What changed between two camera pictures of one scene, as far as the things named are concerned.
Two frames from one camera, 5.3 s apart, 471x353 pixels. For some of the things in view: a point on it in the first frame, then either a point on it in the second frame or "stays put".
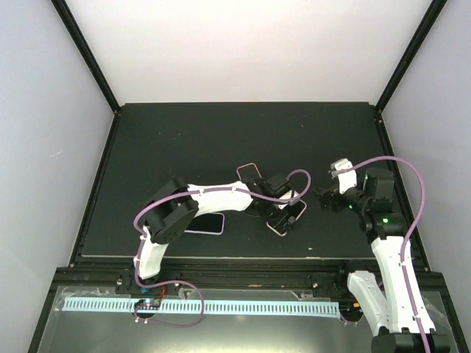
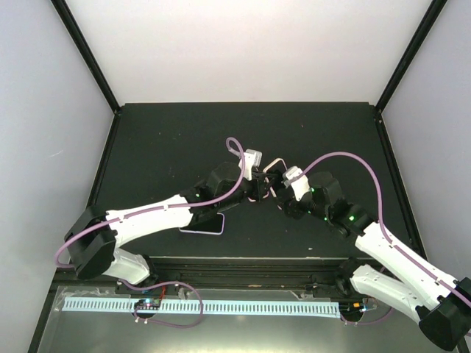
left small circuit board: [149, 304] stays put
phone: [284, 222] → [274, 173]
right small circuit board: [349, 307] stays put
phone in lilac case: [208, 223] stays put
